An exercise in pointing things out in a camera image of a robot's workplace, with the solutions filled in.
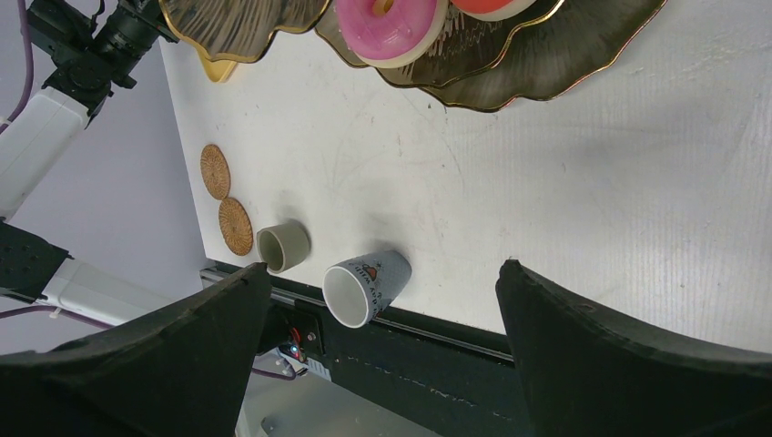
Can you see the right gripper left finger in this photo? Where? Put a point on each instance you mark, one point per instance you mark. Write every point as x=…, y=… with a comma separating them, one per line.
x=181, y=370

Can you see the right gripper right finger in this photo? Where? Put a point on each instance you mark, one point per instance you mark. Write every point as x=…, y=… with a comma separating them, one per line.
x=589, y=370

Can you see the yellow serving tray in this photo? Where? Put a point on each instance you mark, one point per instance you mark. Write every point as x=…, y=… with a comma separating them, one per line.
x=216, y=71

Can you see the three tier glass stand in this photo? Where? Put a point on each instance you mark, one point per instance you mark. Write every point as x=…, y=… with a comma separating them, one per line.
x=539, y=54

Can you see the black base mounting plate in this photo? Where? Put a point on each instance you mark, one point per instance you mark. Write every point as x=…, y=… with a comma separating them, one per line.
x=450, y=378

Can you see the grey small cup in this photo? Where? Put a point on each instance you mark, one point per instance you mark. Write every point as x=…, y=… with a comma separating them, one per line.
x=284, y=246

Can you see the left white cable duct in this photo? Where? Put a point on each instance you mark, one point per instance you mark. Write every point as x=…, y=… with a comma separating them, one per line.
x=306, y=366

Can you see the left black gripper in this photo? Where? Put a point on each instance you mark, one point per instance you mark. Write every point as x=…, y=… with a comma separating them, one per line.
x=131, y=30

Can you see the blue grey mug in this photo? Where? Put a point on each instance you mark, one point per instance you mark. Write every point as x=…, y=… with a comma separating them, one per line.
x=356, y=290

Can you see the red strawberry donut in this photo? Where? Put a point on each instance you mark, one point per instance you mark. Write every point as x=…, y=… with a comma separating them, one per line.
x=492, y=10

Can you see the pink frosted donut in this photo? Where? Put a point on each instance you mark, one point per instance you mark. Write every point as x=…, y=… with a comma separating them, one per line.
x=390, y=34

